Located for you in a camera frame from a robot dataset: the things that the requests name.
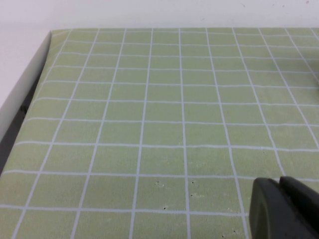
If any green grid-pattern mat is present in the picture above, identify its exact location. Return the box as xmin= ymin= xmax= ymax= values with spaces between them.
xmin=0 ymin=26 xmax=319 ymax=239

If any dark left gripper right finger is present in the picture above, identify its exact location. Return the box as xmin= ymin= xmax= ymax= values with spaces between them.
xmin=278 ymin=175 xmax=319 ymax=225

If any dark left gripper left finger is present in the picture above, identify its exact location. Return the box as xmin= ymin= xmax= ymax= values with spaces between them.
xmin=248 ymin=177 xmax=319 ymax=239

